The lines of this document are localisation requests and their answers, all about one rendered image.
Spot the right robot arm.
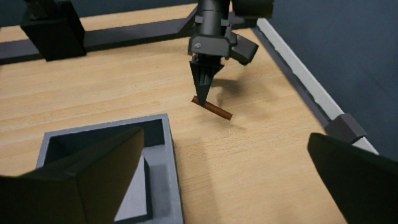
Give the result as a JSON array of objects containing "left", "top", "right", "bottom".
[{"left": 23, "top": 0, "right": 274, "bottom": 66}]

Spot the black metal gantry frame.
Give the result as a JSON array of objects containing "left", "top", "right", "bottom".
[{"left": 177, "top": 6, "right": 258, "bottom": 33}]

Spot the dark brown cylindrical peg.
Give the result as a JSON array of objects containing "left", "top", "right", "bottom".
[{"left": 191, "top": 95, "right": 233, "bottom": 120}]

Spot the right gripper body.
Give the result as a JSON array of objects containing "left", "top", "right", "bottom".
[{"left": 189, "top": 10, "right": 234, "bottom": 64}]

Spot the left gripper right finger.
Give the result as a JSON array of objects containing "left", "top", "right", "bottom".
[{"left": 307, "top": 132, "right": 398, "bottom": 224}]

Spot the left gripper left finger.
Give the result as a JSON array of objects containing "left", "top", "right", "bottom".
[{"left": 0, "top": 127, "right": 144, "bottom": 224}]

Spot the white flat plate with hole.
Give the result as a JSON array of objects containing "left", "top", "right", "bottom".
[{"left": 114, "top": 155, "right": 153, "bottom": 224}]

